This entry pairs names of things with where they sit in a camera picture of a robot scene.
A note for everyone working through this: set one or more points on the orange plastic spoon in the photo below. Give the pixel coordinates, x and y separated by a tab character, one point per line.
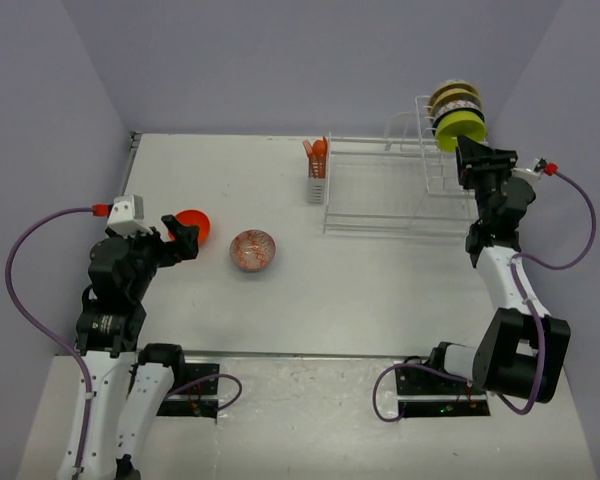
320	164

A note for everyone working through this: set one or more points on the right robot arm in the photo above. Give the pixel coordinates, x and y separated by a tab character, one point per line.
523	349

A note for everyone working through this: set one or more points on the white wire dish rack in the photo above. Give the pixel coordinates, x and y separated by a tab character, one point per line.
399	184

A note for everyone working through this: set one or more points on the white red patterned bowl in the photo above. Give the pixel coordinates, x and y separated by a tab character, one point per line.
472	105

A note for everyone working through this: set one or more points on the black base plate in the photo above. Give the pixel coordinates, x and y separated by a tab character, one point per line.
422	394
198	401

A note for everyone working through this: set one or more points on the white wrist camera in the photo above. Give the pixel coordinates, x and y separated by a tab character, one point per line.
127	216
531	174

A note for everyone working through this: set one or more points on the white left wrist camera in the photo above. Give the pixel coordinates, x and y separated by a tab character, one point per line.
127	216

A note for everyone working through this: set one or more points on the orange patterned ceramic bowl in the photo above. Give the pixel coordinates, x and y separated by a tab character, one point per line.
252	250

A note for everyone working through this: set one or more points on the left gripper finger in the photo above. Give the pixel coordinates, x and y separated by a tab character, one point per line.
187	239
176	231

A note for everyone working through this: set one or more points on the lime green plastic bowl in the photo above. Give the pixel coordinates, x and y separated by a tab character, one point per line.
459	123

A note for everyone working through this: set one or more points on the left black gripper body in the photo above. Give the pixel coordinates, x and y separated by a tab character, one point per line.
151	251

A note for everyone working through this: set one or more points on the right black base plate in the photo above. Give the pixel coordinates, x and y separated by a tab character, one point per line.
422	394

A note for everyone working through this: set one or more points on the orange plastic bowl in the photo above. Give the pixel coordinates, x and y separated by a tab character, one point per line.
193	217

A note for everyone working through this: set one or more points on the white cutlery holder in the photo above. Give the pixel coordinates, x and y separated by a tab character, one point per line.
317	181

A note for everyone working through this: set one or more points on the orange plastic fork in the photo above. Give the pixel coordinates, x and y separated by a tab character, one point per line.
307	145

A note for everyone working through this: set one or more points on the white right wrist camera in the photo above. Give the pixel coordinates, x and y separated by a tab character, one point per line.
531	174

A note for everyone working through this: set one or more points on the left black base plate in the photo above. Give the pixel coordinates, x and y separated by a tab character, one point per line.
198	401

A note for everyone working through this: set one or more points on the tan yellow rimmed bowl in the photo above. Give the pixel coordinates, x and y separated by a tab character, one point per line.
453	93

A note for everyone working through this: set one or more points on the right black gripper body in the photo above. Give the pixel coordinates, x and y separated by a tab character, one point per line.
492	177

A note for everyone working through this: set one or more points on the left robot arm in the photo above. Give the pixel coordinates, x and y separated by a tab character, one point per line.
122	386

